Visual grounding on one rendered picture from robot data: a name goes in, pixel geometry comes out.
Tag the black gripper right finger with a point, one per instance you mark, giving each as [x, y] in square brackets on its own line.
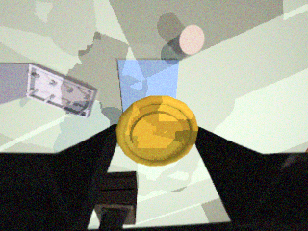
[243, 177]

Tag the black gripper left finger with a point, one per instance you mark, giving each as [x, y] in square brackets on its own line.
[74, 176]

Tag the light blue flat mat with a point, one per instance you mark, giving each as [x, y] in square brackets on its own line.
[141, 78]

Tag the yellow plate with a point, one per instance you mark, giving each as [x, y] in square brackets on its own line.
[157, 130]

